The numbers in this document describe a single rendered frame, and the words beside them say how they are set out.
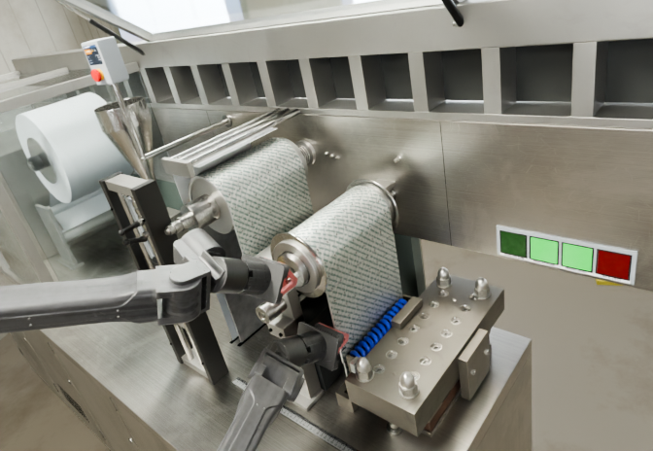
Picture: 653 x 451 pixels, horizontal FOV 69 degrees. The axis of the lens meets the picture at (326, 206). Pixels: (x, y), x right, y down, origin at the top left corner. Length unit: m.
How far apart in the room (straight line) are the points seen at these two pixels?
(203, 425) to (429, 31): 0.96
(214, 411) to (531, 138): 0.90
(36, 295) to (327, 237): 0.49
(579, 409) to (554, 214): 1.43
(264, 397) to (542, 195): 0.61
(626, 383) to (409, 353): 1.54
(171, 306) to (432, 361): 0.53
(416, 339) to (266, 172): 0.49
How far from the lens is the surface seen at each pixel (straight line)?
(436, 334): 1.07
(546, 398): 2.34
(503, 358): 1.21
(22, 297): 0.76
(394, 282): 1.13
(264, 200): 1.10
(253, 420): 0.75
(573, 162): 0.94
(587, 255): 1.01
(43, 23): 4.30
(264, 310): 0.96
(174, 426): 1.25
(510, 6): 0.90
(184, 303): 0.73
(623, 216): 0.97
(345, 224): 0.97
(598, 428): 2.28
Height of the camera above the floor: 1.75
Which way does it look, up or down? 26 degrees down
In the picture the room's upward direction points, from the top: 12 degrees counter-clockwise
